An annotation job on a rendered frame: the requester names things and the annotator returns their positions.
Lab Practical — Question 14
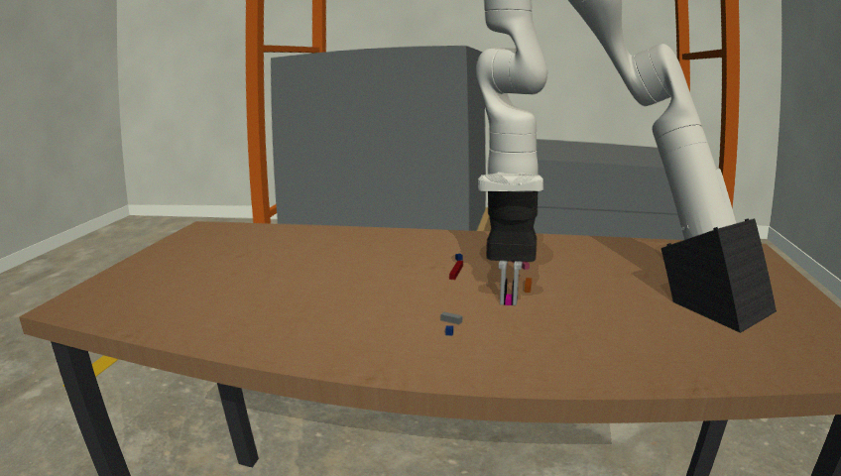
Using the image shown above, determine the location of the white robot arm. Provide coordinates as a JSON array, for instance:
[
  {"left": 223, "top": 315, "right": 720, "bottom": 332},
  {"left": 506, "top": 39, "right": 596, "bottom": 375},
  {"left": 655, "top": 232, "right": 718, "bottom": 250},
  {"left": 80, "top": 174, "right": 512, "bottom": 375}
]
[{"left": 476, "top": 0, "right": 736, "bottom": 240}]

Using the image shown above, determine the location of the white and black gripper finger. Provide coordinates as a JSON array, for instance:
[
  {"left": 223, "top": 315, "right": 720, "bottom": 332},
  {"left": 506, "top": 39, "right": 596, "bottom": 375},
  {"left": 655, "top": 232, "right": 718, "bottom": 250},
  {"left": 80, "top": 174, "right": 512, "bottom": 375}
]
[
  {"left": 498, "top": 261, "right": 508, "bottom": 304},
  {"left": 512, "top": 262, "right": 522, "bottom": 305}
]

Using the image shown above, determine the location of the grey rod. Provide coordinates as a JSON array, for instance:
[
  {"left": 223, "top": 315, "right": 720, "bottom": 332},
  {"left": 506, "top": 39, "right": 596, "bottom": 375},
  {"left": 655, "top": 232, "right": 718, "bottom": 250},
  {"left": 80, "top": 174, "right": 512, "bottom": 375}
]
[{"left": 440, "top": 312, "right": 463, "bottom": 324}]

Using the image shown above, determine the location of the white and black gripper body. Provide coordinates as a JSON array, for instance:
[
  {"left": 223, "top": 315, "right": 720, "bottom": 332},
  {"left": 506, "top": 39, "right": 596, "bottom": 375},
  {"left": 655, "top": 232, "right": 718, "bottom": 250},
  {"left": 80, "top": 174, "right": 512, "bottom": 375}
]
[{"left": 478, "top": 149, "right": 543, "bottom": 262}]

